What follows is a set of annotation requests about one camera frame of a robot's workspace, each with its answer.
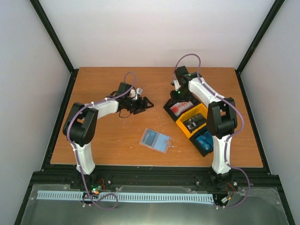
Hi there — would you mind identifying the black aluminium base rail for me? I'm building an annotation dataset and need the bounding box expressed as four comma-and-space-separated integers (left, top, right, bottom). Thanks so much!
27, 165, 283, 193

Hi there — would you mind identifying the right black frame post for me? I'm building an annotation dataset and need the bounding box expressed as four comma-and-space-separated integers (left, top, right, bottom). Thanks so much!
236, 0, 286, 72

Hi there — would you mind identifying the black card stack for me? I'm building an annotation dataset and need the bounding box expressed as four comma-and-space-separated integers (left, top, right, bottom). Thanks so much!
183, 113, 206, 133

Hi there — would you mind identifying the left black frame post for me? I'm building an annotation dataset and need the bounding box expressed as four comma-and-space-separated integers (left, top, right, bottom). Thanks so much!
30, 0, 76, 74

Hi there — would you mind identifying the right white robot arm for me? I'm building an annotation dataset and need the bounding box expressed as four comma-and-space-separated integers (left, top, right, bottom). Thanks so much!
171, 66, 237, 190

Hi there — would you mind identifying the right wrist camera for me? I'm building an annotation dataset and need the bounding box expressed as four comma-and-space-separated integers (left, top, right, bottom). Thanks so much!
171, 80, 180, 91

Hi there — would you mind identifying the thin black cable loop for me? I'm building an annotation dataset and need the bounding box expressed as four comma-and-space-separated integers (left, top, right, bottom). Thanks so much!
118, 109, 132, 119

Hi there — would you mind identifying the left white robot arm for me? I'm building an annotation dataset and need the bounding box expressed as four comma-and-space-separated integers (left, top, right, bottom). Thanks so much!
63, 82, 154, 189

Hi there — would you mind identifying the black left card bin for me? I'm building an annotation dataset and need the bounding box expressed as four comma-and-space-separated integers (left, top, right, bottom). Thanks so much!
163, 99, 200, 122

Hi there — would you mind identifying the blue card stack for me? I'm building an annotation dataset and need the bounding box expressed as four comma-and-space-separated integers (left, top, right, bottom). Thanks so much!
196, 131, 213, 152

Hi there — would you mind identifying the black card bin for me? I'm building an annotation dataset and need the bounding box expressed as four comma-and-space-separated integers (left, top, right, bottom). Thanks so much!
189, 127, 213, 157
163, 99, 200, 122

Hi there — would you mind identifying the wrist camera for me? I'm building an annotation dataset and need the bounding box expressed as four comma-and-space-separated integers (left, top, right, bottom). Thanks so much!
171, 80, 180, 91
129, 88, 143, 100

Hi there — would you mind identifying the light blue cable duct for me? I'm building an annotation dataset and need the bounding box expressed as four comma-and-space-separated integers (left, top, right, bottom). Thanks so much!
37, 190, 214, 204

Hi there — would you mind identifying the yellow middle card bin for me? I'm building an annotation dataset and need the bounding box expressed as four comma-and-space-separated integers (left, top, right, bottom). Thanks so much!
175, 103, 208, 139

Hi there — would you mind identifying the black frame post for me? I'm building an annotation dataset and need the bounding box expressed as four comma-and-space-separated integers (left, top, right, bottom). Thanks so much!
30, 0, 76, 74
236, 0, 286, 72

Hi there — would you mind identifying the black right card bin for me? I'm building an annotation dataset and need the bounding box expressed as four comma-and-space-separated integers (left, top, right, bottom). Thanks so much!
189, 127, 213, 157

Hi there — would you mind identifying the red white card stack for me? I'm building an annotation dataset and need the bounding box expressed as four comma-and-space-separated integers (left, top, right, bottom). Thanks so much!
170, 101, 194, 117

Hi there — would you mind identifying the blue credit card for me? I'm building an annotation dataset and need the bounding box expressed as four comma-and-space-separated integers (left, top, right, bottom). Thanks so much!
142, 129, 158, 146

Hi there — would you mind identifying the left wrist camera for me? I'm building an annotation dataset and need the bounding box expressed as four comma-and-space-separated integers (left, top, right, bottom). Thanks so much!
129, 88, 143, 100

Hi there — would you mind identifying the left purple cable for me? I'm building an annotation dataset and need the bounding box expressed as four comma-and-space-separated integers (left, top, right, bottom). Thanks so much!
67, 71, 137, 210

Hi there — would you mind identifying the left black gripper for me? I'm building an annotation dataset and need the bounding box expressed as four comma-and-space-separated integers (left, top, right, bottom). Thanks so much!
125, 97, 154, 115

